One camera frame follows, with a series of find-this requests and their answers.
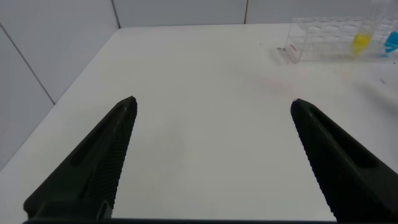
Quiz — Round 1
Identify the test tube with blue pigment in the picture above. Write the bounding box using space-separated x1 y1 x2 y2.
384 0 398 54

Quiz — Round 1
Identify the clear acrylic test tube rack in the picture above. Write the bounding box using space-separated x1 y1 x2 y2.
283 16 398 64

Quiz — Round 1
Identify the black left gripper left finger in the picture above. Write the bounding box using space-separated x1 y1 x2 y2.
23 95 138 220

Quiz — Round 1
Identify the test tube with yellow pigment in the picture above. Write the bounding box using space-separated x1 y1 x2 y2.
350 0 389 57

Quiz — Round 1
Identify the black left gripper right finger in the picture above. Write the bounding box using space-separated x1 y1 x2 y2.
290 98 398 223

